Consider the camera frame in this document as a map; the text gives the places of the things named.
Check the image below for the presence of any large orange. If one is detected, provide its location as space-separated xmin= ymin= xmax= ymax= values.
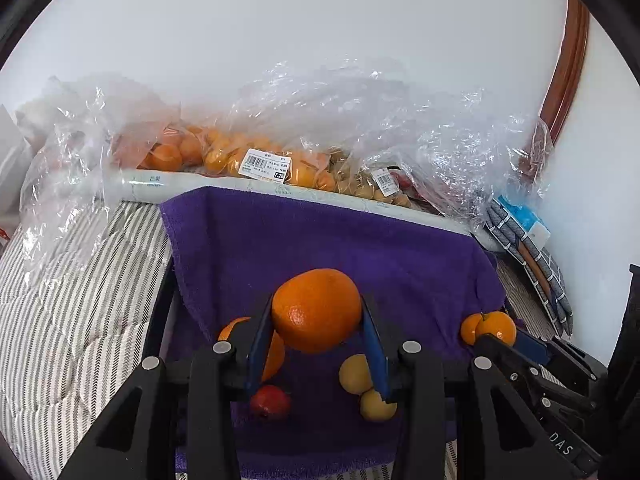
xmin=271 ymin=268 xmax=363 ymax=355
xmin=218 ymin=316 xmax=287 ymax=383

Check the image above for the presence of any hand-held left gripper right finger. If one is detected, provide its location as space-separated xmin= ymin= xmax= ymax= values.
xmin=359 ymin=294 xmax=561 ymax=480

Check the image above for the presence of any brown wooden frame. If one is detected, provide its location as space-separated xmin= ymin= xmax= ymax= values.
xmin=517 ymin=0 xmax=591 ymax=171

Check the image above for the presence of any pile of bagged yellow plums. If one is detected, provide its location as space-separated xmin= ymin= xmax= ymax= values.
xmin=330 ymin=157 xmax=413 ymax=208

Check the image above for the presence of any blue tissue packet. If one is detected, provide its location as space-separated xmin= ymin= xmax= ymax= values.
xmin=500 ymin=195 xmax=551 ymax=246

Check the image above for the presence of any grey patterned cloth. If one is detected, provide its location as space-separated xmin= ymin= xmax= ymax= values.
xmin=482 ymin=195 xmax=576 ymax=338

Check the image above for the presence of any yellow plum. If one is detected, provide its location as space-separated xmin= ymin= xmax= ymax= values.
xmin=360 ymin=388 xmax=398 ymax=422
xmin=339 ymin=354 xmax=375 ymax=395

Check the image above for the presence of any small red apple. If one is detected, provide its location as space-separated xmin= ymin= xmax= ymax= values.
xmin=250 ymin=385 xmax=292 ymax=422

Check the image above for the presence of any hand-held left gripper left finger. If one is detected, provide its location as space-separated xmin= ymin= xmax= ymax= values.
xmin=57 ymin=294 xmax=276 ymax=480

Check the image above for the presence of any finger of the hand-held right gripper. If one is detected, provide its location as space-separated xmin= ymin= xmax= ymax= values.
xmin=474 ymin=332 xmax=597 ymax=415
xmin=514 ymin=331 xmax=609 ymax=387

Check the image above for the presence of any pile of bagged oranges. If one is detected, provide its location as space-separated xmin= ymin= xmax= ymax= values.
xmin=137 ymin=125 xmax=341 ymax=193

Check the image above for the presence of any purple towel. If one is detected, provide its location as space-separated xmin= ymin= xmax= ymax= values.
xmin=159 ymin=186 xmax=526 ymax=480

